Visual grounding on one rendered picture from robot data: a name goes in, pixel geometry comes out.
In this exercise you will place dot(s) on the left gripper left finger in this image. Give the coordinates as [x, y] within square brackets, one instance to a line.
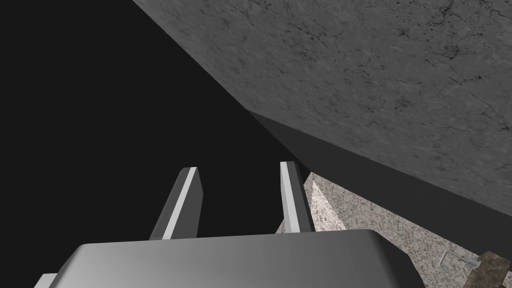
[182, 208]

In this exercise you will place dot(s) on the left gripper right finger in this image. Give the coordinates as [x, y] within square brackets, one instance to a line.
[295, 200]

